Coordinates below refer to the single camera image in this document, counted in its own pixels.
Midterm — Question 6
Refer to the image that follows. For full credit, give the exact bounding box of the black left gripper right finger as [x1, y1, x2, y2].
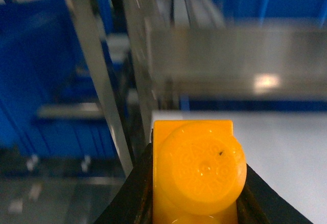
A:
[237, 165, 310, 223]

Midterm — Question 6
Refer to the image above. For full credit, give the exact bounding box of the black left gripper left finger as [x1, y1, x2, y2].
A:
[95, 143, 153, 223]

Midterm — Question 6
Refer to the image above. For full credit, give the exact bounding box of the yellow two-stud toy block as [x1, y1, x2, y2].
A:
[153, 120, 247, 223]

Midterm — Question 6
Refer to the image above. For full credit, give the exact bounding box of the stainless steel rack upright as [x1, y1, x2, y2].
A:
[65, 0, 133, 176]

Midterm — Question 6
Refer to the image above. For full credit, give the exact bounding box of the stainless steel shelf rail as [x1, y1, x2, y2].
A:
[147, 27, 326, 100]

